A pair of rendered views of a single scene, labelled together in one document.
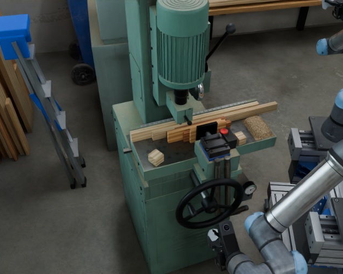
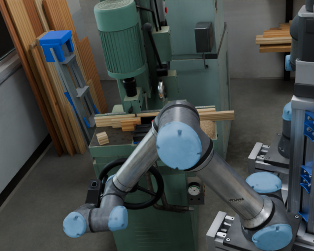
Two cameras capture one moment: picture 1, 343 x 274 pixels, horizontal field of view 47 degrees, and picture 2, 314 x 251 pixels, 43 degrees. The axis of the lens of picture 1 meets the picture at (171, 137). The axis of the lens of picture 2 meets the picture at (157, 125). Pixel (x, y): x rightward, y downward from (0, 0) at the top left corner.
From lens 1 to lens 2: 0.99 m
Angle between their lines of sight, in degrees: 26
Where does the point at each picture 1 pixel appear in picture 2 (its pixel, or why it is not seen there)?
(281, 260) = (103, 207)
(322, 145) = (269, 158)
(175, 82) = (112, 71)
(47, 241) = (61, 219)
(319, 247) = (212, 243)
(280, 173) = not seen: hidden behind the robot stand
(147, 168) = (92, 145)
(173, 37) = (102, 32)
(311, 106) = not seen: outside the picture
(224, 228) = (91, 184)
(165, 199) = not seen: hidden behind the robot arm
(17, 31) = (55, 40)
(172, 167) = (114, 149)
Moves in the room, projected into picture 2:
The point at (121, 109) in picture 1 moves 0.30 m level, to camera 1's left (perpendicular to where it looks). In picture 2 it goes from (118, 108) to (77, 104)
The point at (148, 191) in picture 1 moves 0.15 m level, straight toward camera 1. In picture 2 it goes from (97, 169) to (82, 189)
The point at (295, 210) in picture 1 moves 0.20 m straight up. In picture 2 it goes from (127, 169) to (115, 116)
